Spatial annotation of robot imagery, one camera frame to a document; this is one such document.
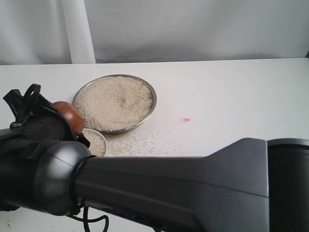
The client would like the round steel rice plate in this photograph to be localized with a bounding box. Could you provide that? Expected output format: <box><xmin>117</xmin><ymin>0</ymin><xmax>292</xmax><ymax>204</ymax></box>
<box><xmin>72</xmin><ymin>74</ymin><xmax>157</xmax><ymax>134</ymax></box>

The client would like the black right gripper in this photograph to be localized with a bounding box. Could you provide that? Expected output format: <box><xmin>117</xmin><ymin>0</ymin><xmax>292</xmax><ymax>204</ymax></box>
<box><xmin>0</xmin><ymin>110</ymin><xmax>91</xmax><ymax>210</ymax></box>

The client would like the white backdrop curtain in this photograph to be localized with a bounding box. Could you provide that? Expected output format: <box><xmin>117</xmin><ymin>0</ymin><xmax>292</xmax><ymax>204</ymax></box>
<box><xmin>0</xmin><ymin>0</ymin><xmax>309</xmax><ymax>65</ymax></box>

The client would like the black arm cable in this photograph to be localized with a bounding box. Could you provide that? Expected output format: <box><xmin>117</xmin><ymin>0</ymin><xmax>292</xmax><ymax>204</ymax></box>
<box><xmin>2</xmin><ymin>83</ymin><xmax>111</xmax><ymax>232</ymax></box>

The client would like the brown wooden cup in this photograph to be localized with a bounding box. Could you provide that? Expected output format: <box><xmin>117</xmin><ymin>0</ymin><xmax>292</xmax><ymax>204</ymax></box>
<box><xmin>51</xmin><ymin>101</ymin><xmax>85</xmax><ymax>136</ymax></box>

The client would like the white ceramic rice bowl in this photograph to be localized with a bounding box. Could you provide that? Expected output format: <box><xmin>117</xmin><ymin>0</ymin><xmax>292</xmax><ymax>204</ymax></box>
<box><xmin>83</xmin><ymin>128</ymin><xmax>107</xmax><ymax>157</ymax></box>

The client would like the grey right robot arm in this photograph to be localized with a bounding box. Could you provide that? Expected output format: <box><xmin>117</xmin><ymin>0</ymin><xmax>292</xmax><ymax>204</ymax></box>
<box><xmin>0</xmin><ymin>110</ymin><xmax>309</xmax><ymax>232</ymax></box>

